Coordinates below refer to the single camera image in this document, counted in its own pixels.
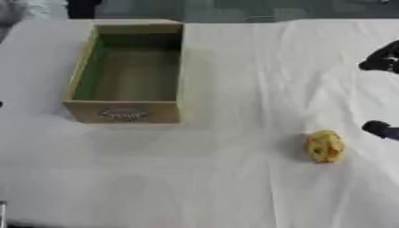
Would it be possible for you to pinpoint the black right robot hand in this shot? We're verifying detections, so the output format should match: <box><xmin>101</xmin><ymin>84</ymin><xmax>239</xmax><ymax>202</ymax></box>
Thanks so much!
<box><xmin>356</xmin><ymin>40</ymin><xmax>399</xmax><ymax>142</ymax></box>

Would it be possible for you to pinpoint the tan cardboard box green inside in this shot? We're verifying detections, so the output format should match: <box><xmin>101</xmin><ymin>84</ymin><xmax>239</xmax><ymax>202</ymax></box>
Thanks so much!
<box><xmin>61</xmin><ymin>19</ymin><xmax>186</xmax><ymax>125</ymax></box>

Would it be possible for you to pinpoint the yellow toy fruit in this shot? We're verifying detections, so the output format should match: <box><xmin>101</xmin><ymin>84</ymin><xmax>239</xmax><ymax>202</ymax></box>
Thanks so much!
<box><xmin>304</xmin><ymin>129</ymin><xmax>346</xmax><ymax>164</ymax></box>

